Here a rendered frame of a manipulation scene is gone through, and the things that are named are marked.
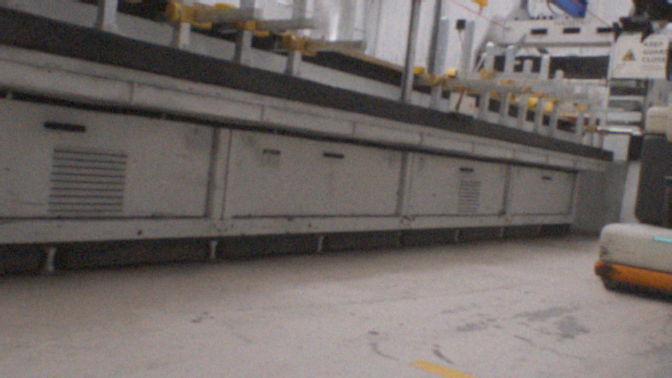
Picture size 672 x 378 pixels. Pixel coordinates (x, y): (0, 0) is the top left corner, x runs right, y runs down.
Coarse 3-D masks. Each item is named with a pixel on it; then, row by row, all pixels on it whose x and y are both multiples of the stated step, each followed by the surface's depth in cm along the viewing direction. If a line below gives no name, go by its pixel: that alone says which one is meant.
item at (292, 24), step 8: (224, 24) 230; (256, 24) 221; (264, 24) 218; (272, 24) 216; (280, 24) 214; (288, 24) 212; (296, 24) 210; (304, 24) 208; (312, 24) 206; (224, 32) 232; (232, 32) 232
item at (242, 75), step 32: (0, 0) 161; (0, 32) 156; (32, 32) 162; (64, 32) 169; (96, 32) 175; (128, 64) 184; (160, 64) 192; (192, 64) 201; (224, 64) 210; (288, 96) 235; (320, 96) 248; (352, 96) 263; (448, 128) 325; (480, 128) 350; (512, 128) 380; (608, 160) 525
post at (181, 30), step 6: (180, 0) 199; (186, 0) 199; (192, 0) 201; (174, 24) 200; (180, 24) 199; (186, 24) 200; (174, 30) 200; (180, 30) 199; (186, 30) 200; (174, 36) 200; (180, 36) 199; (186, 36) 201
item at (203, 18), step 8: (232, 8) 192; (240, 8) 189; (248, 8) 188; (256, 8) 187; (160, 16) 211; (200, 16) 200; (208, 16) 198; (216, 16) 195; (224, 16) 193; (232, 16) 191; (240, 16) 189; (248, 16) 187; (256, 16) 187; (160, 24) 212; (168, 24) 213
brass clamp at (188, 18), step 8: (168, 8) 198; (176, 8) 196; (184, 8) 198; (192, 8) 200; (200, 8) 203; (168, 16) 198; (176, 16) 197; (184, 16) 198; (192, 16) 200; (192, 24) 202; (200, 24) 203; (208, 24) 205
